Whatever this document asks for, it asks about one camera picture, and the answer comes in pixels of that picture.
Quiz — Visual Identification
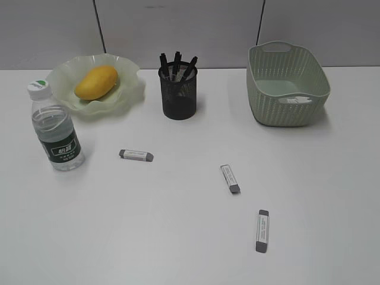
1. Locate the grey white eraser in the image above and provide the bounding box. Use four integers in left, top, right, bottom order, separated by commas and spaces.
220, 164, 240, 195
255, 210, 270, 254
119, 149, 154, 162

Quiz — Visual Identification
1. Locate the black marker pen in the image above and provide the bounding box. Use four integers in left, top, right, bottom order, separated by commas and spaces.
173, 56, 198, 95
171, 51, 182, 81
160, 53, 170, 81

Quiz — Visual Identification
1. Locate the yellow mango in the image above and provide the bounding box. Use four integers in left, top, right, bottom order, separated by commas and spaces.
74, 65, 118, 100

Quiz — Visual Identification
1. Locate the white waste paper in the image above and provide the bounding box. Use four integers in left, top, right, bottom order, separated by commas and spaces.
278, 96, 313, 105

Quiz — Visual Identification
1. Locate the clear water bottle green label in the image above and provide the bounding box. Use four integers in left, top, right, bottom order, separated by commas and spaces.
27, 80, 85, 171

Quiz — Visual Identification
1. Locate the black mesh pen holder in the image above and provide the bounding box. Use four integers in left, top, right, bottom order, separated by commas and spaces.
158, 61, 198, 121

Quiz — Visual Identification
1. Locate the pale green woven plastic basket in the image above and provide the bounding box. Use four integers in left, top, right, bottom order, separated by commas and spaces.
246, 41, 331, 127

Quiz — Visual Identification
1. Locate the pale green wavy glass plate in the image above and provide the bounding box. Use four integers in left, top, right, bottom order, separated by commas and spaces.
46, 53, 145, 121

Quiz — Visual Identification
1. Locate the black wall cable right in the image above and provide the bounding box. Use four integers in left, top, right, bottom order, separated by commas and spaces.
255, 0, 267, 46

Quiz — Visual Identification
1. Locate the black wall cable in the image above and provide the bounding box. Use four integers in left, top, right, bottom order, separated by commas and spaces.
255, 0, 267, 46
93, 0, 108, 55

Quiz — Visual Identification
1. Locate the black wall cable left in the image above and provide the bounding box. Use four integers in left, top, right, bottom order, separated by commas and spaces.
93, 0, 108, 55

